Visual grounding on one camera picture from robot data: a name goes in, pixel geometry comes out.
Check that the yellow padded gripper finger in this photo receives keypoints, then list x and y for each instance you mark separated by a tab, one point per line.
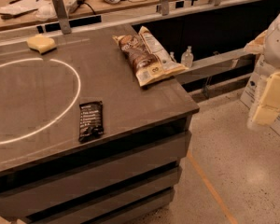
266	107

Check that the black rxbar chocolate wrapper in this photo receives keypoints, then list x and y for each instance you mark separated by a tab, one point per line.
91	121

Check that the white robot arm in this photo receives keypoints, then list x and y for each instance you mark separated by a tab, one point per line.
267	44

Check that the yellow sponge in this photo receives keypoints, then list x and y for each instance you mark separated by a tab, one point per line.
41	44

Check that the clear sanitizer bottle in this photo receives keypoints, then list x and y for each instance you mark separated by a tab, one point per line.
187	57

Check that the brown chip bag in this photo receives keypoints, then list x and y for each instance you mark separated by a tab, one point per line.
147	57

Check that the grey power strip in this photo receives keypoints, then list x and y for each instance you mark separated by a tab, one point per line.
72	5

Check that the grey drawer cabinet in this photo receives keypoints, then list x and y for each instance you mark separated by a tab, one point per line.
46	175

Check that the white papers on desk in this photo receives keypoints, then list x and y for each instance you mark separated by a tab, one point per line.
20	7

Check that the metal bracket post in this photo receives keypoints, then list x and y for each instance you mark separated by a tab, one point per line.
62	16

